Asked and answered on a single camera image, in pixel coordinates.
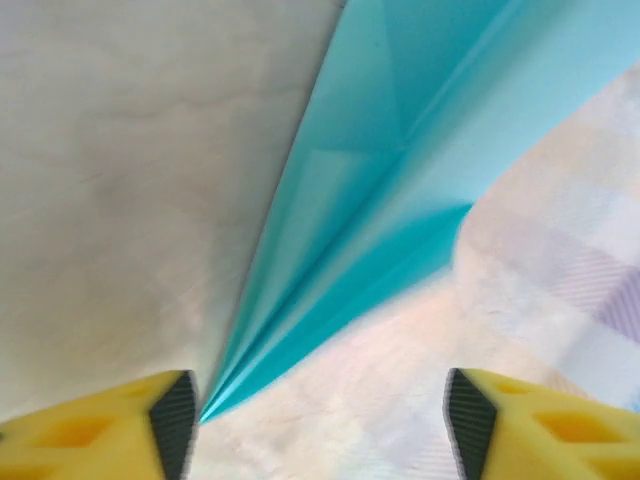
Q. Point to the light blue paper sheet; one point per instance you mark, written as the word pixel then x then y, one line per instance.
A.
pixel 375 175

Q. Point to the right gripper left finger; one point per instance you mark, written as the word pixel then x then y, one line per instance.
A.
pixel 85 440

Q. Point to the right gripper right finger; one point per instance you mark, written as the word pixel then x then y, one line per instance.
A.
pixel 550 435

